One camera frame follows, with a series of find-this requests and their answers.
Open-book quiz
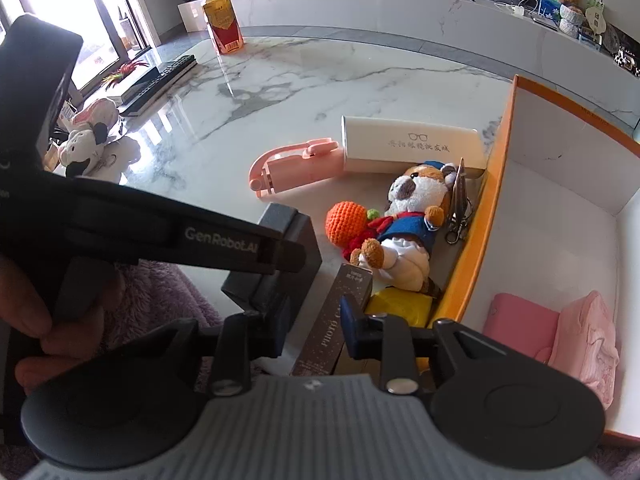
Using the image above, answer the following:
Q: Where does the yellow tape measure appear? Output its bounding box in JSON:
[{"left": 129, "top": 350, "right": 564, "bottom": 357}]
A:
[{"left": 364, "top": 287, "right": 434, "bottom": 328}]

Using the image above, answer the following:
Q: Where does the pink phone holder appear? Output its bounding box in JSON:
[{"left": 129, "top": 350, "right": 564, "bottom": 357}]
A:
[{"left": 247, "top": 138, "right": 345, "bottom": 197}]

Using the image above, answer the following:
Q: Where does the orange cardboard box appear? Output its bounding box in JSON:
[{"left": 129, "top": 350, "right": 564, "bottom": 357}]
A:
[{"left": 436, "top": 76, "right": 639, "bottom": 446}]

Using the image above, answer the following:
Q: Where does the white plush toy floor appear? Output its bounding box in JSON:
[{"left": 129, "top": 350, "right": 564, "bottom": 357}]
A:
[{"left": 58, "top": 98, "right": 119, "bottom": 178}]

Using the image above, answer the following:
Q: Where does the red panda plush toy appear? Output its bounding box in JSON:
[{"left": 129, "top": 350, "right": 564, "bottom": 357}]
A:
[{"left": 349, "top": 162, "right": 465, "bottom": 292}]

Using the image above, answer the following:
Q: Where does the person left hand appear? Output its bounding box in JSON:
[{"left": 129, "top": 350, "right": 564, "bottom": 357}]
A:
[{"left": 1, "top": 259, "right": 125, "bottom": 394}]

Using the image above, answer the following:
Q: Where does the pink wallet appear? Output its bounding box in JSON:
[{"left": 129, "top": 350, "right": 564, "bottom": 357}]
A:
[{"left": 483, "top": 292, "right": 560, "bottom": 363}]

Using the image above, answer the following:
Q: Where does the purple fluffy blanket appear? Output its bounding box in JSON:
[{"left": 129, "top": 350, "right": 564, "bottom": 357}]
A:
[{"left": 0, "top": 259, "right": 225, "bottom": 480}]

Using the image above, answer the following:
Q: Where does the black small box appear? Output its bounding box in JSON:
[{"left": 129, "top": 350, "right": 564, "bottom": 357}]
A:
[{"left": 221, "top": 203, "right": 322, "bottom": 327}]

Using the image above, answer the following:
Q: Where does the black keyboard on floor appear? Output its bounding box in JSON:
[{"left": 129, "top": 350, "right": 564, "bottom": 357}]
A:
[{"left": 118, "top": 54, "right": 198, "bottom": 118}]

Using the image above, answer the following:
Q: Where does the white marble tv cabinet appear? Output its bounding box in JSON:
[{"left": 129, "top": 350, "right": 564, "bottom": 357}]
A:
[{"left": 177, "top": 0, "right": 640, "bottom": 131}]

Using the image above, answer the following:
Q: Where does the pink cloth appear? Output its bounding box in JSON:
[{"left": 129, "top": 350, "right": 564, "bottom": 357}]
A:
[{"left": 547, "top": 290, "right": 620, "bottom": 410}]

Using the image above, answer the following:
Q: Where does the orange crochet ball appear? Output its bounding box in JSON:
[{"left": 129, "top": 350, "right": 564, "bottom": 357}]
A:
[{"left": 324, "top": 200, "right": 381, "bottom": 260}]

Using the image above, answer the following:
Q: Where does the orange tea bottle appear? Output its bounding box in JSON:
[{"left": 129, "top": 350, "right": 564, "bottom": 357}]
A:
[{"left": 202, "top": 0, "right": 244, "bottom": 55}]

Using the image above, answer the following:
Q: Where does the white glasses case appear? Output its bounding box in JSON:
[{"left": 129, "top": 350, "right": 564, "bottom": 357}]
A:
[{"left": 342, "top": 116, "right": 487, "bottom": 178}]

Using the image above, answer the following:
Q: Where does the brown photo box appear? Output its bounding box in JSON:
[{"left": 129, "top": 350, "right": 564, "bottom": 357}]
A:
[{"left": 291, "top": 264, "right": 373, "bottom": 376}]

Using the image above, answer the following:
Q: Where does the teddy bear on cabinet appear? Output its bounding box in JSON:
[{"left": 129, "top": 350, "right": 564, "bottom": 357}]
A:
[{"left": 559, "top": 0, "right": 585, "bottom": 39}]

